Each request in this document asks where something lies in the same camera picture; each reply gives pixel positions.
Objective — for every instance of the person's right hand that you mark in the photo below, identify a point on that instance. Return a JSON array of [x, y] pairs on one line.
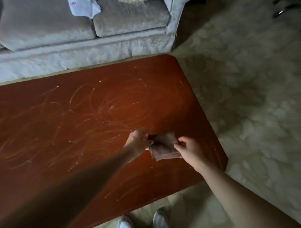
[[191, 151]]

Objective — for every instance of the person's left hand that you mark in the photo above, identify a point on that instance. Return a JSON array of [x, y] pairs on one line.
[[136, 142]]

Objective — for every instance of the person's right thumb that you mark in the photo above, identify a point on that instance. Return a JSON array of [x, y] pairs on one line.
[[180, 146]]

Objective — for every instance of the person's left thumb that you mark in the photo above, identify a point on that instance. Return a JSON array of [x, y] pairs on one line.
[[148, 142]]

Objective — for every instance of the brown cloth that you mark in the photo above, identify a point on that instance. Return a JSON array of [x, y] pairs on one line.
[[164, 147]]

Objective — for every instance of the person's right forearm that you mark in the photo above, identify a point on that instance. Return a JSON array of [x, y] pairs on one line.
[[237, 197]]

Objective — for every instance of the person's left forearm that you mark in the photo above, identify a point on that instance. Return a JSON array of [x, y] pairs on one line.
[[61, 188]]

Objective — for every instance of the brown wooden coffee table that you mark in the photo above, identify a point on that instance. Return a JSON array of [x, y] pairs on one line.
[[94, 122]]

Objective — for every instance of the person's white right shoe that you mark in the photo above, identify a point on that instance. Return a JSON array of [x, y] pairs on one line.
[[160, 219]]

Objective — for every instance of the person's white shoe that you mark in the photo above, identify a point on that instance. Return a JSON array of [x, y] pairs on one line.
[[124, 222], [160, 219]]

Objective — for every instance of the person's white left shoe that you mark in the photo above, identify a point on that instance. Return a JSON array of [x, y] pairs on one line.
[[124, 222]]

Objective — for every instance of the grey fabric sofa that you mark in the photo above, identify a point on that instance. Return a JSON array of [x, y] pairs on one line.
[[87, 35]]

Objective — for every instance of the grey sofa seat cushion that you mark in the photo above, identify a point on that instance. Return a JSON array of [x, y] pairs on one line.
[[131, 16], [44, 24]]

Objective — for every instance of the white crumpled cloth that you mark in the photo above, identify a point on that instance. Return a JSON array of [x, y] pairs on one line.
[[83, 7]]

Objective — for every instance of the dark metal chair base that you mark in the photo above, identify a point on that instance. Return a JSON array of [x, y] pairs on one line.
[[285, 8]]

